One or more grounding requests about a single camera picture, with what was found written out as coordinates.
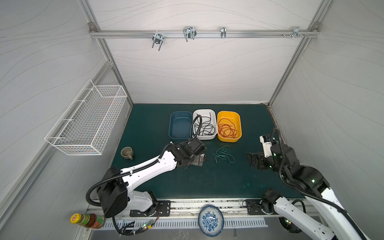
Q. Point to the right metal bolt bracket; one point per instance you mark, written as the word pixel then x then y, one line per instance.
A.
pixel 295 34

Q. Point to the blue white patterned plate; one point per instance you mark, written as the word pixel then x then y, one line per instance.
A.
pixel 211 221

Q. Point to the white vent strip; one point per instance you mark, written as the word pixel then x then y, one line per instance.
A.
pixel 192 223

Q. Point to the left metal U-bolt clamp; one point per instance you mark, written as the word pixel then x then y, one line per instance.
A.
pixel 158 39

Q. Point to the white plastic bin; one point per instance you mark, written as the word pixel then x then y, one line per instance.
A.
pixel 209 129

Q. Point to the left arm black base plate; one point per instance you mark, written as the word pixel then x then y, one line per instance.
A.
pixel 159 208

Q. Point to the sauce bottle yellow cap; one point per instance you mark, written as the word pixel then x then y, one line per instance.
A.
pixel 92 221

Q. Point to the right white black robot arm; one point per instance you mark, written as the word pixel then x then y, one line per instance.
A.
pixel 307 181

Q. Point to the middle metal U-bolt clamp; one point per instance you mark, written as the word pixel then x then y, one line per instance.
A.
pixel 189 33

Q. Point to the white wire wall basket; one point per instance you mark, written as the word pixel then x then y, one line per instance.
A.
pixel 86 125

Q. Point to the yellow plastic bin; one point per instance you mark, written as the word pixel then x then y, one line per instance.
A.
pixel 229 126

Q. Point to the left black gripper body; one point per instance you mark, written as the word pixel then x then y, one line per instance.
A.
pixel 197 160

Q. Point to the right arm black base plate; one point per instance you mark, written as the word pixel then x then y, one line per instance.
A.
pixel 255 207

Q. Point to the beige mug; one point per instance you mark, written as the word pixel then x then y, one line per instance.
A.
pixel 127 153

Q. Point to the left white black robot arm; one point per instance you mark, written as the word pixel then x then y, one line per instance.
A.
pixel 117 192

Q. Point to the metal crossbar rail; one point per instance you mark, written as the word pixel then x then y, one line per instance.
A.
pixel 201 34

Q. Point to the metal u-bolt clamp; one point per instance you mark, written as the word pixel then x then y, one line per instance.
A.
pixel 158 39
pixel 189 33

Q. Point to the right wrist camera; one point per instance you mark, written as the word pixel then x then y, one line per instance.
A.
pixel 265 140

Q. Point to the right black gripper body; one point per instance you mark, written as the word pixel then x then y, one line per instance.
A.
pixel 259 160

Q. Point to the blue plastic bin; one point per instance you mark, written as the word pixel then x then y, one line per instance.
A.
pixel 180 126

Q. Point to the small metal hook clamp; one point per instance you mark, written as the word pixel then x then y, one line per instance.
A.
pixel 223 32

